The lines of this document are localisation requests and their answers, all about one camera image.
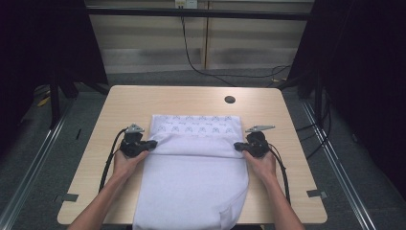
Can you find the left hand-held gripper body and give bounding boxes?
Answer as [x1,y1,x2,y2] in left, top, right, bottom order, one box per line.
[119,124,151,158]

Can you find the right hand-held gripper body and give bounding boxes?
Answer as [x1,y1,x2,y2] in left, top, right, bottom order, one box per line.
[244,126,276,158]

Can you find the white printed towel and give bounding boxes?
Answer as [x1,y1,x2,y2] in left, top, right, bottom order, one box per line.
[132,114,250,230]

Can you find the person's left hand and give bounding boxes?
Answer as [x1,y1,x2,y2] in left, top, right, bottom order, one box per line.
[113,149,149,180]

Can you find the person's right hand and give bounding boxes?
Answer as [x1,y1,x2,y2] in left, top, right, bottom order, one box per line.
[242,150,278,183]

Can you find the grey tape strip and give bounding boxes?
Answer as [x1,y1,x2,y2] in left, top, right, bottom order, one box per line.
[54,193,79,203]
[306,189,328,199]

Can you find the black metal stand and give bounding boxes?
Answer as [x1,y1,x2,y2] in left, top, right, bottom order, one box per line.
[48,71,62,130]

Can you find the yellow floor object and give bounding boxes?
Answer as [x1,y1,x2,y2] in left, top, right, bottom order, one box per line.
[36,90,52,108]

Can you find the dark curtain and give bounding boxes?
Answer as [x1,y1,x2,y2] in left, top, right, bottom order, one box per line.
[0,0,109,154]
[288,0,406,199]

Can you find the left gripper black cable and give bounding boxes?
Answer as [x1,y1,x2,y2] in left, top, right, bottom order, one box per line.
[98,127,129,194]

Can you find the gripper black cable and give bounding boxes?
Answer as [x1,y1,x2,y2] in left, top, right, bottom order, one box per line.
[268,143,292,206]
[98,127,129,194]

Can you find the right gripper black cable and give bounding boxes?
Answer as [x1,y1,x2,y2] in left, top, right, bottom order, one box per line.
[268,143,292,206]

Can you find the black floor cables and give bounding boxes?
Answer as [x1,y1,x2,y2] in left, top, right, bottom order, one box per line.
[295,92,333,161]

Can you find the metal floor rail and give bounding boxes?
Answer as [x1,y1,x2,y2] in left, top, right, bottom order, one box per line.
[301,101,377,230]
[0,102,75,230]

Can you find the black wall cable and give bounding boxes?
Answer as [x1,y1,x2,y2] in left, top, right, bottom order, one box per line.
[180,8,291,88]

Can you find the white wall outlet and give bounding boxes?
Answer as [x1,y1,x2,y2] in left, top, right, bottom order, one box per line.
[174,0,198,10]

